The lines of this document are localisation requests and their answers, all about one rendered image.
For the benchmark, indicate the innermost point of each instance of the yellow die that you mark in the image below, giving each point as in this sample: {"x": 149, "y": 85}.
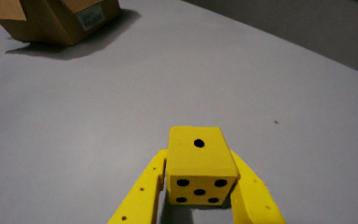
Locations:
{"x": 200, "y": 168}

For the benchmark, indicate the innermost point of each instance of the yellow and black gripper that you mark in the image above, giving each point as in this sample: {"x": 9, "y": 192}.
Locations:
{"x": 251, "y": 201}

